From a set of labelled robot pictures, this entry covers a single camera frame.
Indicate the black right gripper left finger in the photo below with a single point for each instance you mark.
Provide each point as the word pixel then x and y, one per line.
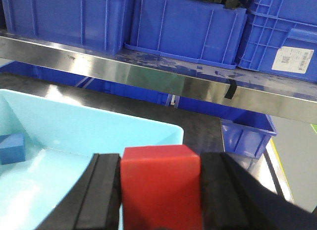
pixel 93 203

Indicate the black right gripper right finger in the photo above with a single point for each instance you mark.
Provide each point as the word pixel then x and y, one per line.
pixel 232 199

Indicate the red cube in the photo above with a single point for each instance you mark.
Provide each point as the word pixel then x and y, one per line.
pixel 161 188

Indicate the blue bin under shelf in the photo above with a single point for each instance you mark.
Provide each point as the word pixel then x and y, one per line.
pixel 248 134

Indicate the blue foam cube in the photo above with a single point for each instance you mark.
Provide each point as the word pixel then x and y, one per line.
pixel 12 148

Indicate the blue crate on shelf middle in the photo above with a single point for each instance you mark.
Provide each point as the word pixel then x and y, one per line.
pixel 188 30

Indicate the blue crate on shelf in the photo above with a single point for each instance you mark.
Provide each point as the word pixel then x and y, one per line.
pixel 97 25
pixel 188 30

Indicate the blue crate on shelf left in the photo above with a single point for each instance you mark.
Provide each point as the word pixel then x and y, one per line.
pixel 97 25

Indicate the light turquoise plastic bin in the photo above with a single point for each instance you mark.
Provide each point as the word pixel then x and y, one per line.
pixel 60 141

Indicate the white barcode label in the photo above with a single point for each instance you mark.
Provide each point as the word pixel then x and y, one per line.
pixel 292 60

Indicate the blue ribbed crate with label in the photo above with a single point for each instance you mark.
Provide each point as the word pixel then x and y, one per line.
pixel 272 24

